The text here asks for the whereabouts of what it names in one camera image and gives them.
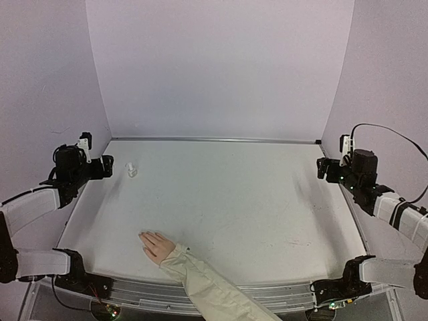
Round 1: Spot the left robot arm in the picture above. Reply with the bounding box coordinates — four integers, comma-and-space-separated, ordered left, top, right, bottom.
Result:
1, 138, 114, 299

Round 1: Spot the black right camera cable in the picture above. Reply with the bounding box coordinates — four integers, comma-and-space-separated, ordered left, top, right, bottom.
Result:
349, 122, 428, 205

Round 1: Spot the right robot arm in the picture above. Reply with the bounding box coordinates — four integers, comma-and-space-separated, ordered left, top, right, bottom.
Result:
310, 149, 427, 310

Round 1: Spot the beige sleeved forearm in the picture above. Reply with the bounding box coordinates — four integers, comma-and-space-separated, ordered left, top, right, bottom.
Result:
160, 243, 280, 321

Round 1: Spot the mannequin hand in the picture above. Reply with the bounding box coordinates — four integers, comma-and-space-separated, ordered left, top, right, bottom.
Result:
138, 231, 176, 265

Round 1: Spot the aluminium back table rail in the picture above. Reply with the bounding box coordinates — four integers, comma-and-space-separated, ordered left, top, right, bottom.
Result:
111, 136, 322, 145

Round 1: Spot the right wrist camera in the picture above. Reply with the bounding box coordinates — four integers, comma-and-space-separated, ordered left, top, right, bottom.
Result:
340, 134, 354, 167

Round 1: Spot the clear nail polish bottle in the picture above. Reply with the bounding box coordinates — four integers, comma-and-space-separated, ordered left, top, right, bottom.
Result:
126, 162, 138, 178

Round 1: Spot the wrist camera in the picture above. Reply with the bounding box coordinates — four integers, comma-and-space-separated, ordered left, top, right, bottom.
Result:
340, 134, 354, 167
76, 132, 92, 164

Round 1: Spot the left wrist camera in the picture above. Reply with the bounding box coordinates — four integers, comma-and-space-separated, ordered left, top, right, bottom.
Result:
76, 132, 92, 164

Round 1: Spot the aluminium front rail frame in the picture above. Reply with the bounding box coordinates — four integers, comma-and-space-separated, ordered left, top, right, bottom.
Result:
19, 267, 405, 321

